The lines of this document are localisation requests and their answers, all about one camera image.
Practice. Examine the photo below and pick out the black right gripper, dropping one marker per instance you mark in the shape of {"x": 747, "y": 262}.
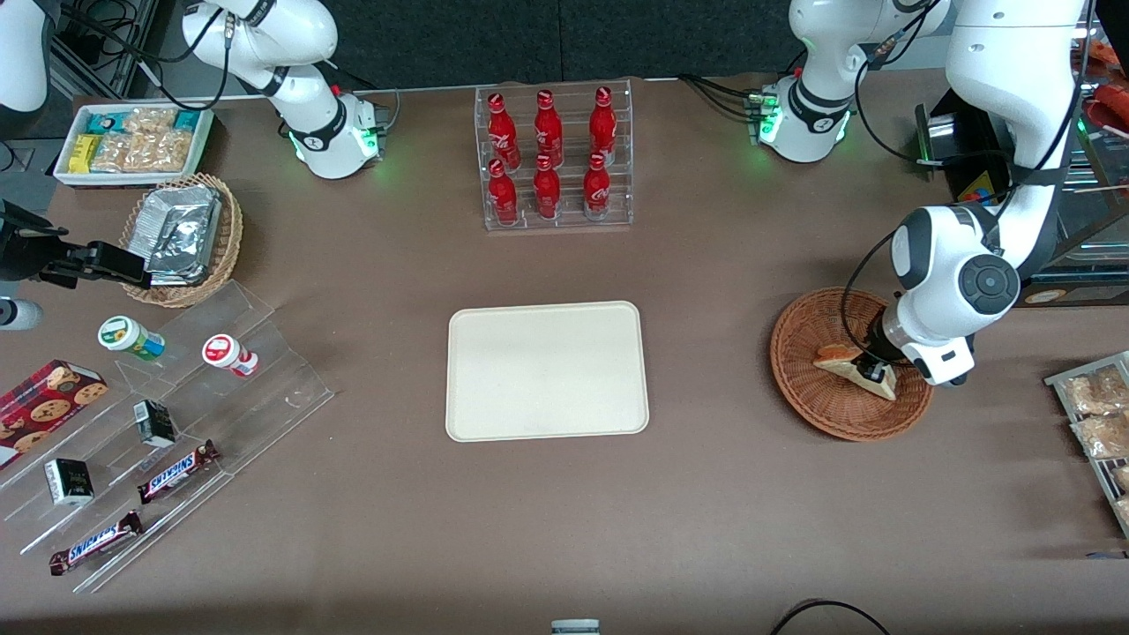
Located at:
{"x": 26, "y": 256}

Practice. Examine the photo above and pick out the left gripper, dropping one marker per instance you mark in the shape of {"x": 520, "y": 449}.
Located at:
{"x": 876, "y": 345}

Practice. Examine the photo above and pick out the triangular sandwich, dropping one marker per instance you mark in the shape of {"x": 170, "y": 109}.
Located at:
{"x": 833, "y": 357}

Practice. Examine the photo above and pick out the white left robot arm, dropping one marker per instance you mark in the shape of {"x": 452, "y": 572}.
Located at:
{"x": 1014, "y": 88}

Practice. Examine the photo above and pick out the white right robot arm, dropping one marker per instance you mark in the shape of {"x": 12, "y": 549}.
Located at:
{"x": 309, "y": 35}

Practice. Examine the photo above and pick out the brown round wicker basket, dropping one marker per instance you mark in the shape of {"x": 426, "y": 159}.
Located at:
{"x": 811, "y": 397}

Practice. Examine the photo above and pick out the light tan wicker basket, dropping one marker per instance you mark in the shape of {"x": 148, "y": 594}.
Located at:
{"x": 225, "y": 247}

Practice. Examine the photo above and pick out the grey tray of snack bags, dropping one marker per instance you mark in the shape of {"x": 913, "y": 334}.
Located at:
{"x": 1063, "y": 384}

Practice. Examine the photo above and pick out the cream rectangular plastic tray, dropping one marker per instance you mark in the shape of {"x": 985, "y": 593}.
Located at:
{"x": 547, "y": 370}

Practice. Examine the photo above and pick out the silver foil packs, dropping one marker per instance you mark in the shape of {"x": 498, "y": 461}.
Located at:
{"x": 181, "y": 234}

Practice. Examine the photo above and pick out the green lid white cup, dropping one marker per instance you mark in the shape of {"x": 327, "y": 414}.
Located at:
{"x": 128, "y": 337}

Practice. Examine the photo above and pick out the white rectangular snack bin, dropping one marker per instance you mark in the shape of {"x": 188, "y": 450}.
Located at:
{"x": 66, "y": 175}

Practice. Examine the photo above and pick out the white cylinder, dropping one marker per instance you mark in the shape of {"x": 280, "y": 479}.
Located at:
{"x": 19, "y": 315}

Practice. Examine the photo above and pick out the yellow snack pack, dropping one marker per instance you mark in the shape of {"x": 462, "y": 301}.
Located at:
{"x": 84, "y": 154}

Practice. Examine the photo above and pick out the clear bag of nuts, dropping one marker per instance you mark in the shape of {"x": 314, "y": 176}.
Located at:
{"x": 154, "y": 150}

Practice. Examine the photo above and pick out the red lid white cup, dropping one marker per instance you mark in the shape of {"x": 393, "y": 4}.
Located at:
{"x": 225, "y": 353}

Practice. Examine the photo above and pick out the teal snack pack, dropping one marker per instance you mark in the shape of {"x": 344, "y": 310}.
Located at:
{"x": 106, "y": 123}

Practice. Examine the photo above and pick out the small black carton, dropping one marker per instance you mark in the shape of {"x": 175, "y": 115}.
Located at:
{"x": 69, "y": 481}
{"x": 154, "y": 423}

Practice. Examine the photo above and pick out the red plaid cookie box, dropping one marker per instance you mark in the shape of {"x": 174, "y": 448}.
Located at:
{"x": 44, "y": 410}

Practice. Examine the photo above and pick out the clear acrylic stepped display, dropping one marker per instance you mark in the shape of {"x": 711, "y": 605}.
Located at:
{"x": 265, "y": 397}

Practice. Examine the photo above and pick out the brown Snickers bar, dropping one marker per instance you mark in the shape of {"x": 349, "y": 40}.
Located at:
{"x": 95, "y": 542}
{"x": 176, "y": 472}

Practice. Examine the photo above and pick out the clear bag of crackers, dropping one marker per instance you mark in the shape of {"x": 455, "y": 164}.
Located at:
{"x": 1098, "y": 392}
{"x": 1102, "y": 437}

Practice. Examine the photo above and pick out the black food warmer machine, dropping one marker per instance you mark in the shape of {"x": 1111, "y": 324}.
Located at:
{"x": 966, "y": 145}

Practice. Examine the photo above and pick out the steel warmer pan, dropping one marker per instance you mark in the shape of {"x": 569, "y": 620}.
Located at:
{"x": 1098, "y": 220}

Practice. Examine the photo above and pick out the red cola bottle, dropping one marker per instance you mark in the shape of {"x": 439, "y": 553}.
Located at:
{"x": 602, "y": 123}
{"x": 597, "y": 187}
{"x": 548, "y": 128}
{"x": 503, "y": 194}
{"x": 502, "y": 132}
{"x": 547, "y": 190}

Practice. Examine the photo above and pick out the clear acrylic bottle rack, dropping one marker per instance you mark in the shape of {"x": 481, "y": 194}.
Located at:
{"x": 564, "y": 220}

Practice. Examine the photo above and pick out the red orange packaged food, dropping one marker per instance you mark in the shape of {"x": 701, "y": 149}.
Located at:
{"x": 1111, "y": 62}

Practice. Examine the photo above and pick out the small grey object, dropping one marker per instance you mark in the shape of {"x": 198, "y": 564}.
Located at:
{"x": 575, "y": 627}

